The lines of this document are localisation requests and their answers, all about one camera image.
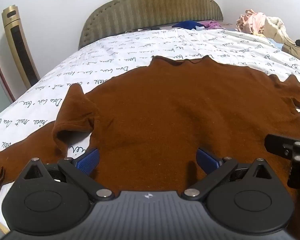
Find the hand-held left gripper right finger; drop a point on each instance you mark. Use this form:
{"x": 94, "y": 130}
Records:
{"x": 205, "y": 160}

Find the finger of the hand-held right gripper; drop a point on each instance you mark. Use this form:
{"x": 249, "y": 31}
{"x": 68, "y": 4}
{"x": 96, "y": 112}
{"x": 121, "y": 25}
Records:
{"x": 281, "y": 147}

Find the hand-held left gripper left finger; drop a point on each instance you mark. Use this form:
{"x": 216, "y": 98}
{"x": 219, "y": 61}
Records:
{"x": 89, "y": 160}

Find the brown knit sweater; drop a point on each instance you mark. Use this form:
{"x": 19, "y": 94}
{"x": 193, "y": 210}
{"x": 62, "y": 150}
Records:
{"x": 165, "y": 105}

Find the pink clothes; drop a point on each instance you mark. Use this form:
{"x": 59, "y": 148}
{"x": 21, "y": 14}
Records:
{"x": 251, "y": 21}

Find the khaki pants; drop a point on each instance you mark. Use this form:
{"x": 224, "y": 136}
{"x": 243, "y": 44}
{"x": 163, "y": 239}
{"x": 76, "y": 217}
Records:
{"x": 296, "y": 52}

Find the light blue cloth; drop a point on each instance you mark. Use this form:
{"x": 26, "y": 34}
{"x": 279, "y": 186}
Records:
{"x": 275, "y": 43}

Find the white script-printed bed sheet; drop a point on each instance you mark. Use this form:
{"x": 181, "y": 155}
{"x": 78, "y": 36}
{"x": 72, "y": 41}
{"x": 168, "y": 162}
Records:
{"x": 90, "y": 55}

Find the cream jacket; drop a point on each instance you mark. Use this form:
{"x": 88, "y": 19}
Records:
{"x": 277, "y": 28}

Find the gold tower air conditioner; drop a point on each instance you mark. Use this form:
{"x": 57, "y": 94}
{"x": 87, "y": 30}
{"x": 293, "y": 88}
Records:
{"x": 20, "y": 47}

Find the purple cloth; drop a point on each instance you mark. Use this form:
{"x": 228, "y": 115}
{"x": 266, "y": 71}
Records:
{"x": 211, "y": 25}

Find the dark blue cloth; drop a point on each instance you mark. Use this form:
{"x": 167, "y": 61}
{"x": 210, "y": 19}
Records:
{"x": 186, "y": 24}

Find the olive padded headboard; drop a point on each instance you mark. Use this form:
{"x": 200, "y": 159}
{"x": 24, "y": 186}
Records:
{"x": 152, "y": 5}

